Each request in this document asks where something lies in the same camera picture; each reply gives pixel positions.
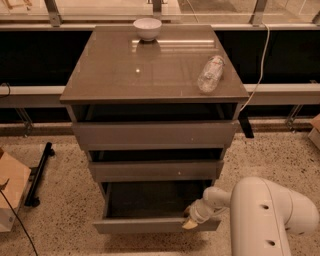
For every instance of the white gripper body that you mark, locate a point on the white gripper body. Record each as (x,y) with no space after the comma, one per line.
(197,213)

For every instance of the grey bottom drawer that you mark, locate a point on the grey bottom drawer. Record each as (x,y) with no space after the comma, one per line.
(147,207)

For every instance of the grey drawer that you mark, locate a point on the grey drawer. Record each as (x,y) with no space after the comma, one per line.
(155,170)
(147,136)
(147,207)

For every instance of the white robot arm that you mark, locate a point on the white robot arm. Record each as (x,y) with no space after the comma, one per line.
(262,214)

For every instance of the grey middle drawer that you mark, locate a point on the grey middle drawer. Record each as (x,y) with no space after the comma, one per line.
(155,170)

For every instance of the grey top drawer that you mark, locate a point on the grey top drawer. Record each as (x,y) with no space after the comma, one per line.
(147,136)

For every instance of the grey drawer cabinet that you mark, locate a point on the grey drawer cabinet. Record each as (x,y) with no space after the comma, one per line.
(121,79)

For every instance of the clear plastic bottle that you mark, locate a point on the clear plastic bottle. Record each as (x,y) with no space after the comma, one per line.
(211,74)

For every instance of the cardboard box right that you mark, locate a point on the cardboard box right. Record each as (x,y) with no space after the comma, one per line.
(314,134)

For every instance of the cardboard box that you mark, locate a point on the cardboard box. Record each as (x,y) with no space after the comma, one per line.
(14,177)
(314,134)

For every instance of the black stand leg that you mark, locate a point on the black stand leg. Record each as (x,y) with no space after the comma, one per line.
(35,177)

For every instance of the cardboard box left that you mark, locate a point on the cardboard box left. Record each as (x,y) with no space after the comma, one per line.
(14,177)

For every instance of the white ceramic bowl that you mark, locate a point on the white ceramic bowl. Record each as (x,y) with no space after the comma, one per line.
(147,28)

